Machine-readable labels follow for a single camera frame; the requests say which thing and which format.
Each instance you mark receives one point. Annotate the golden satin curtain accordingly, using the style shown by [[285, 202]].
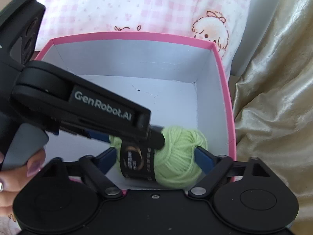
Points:
[[273, 104]]

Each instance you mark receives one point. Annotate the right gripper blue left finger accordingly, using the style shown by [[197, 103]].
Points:
[[95, 169]]

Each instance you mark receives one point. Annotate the pink checkered cartoon pillow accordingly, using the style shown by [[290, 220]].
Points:
[[219, 21]]

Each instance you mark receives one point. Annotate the pink cardboard box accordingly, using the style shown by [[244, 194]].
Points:
[[180, 79]]

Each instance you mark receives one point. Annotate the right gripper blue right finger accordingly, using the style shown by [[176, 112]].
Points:
[[215, 169]]

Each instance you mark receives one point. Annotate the left hand with painted nails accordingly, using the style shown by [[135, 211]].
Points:
[[13, 181]]

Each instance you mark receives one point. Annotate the green yarn ball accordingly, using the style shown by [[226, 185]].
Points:
[[166, 156]]

